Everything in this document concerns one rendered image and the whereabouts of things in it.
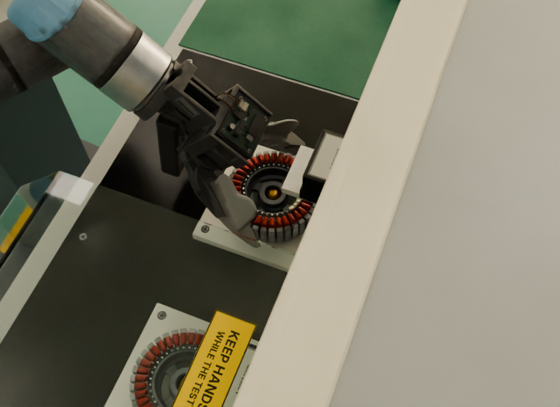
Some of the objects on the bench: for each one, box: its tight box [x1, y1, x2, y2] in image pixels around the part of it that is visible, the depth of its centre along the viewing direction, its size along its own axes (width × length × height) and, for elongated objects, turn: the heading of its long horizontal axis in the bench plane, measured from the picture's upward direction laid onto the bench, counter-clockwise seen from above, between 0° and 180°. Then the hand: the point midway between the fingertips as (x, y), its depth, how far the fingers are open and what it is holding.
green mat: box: [178, 0, 404, 100], centre depth 103 cm, size 94×61×1 cm, turn 69°
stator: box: [229, 151, 316, 243], centre depth 79 cm, size 11×11×4 cm
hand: (280, 197), depth 78 cm, fingers open, 14 cm apart
